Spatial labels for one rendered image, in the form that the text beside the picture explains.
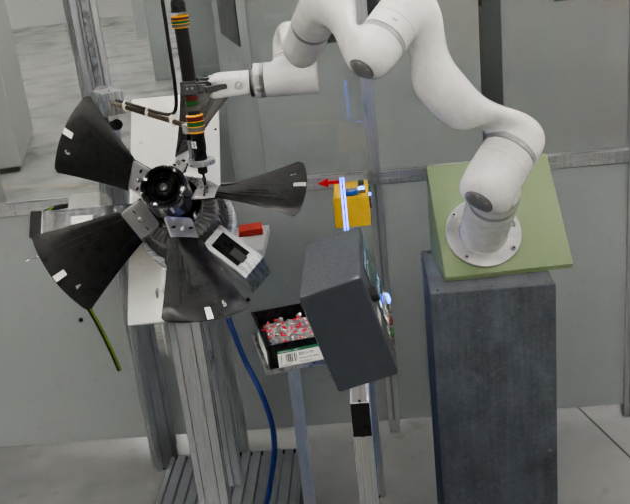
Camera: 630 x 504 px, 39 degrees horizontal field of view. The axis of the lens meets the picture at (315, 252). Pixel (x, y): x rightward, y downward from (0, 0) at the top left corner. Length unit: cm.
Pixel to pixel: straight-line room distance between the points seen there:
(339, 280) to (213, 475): 140
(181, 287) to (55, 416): 146
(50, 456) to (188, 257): 158
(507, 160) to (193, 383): 118
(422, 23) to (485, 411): 102
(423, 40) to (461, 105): 15
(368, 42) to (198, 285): 78
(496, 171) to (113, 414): 202
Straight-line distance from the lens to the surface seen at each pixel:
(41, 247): 231
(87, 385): 344
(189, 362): 259
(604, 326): 331
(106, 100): 278
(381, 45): 175
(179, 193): 224
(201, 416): 267
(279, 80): 217
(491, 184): 189
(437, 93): 184
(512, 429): 238
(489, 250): 225
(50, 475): 351
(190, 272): 220
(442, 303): 219
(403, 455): 326
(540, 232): 232
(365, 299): 147
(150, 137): 266
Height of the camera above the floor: 180
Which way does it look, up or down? 20 degrees down
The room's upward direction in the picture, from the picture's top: 6 degrees counter-clockwise
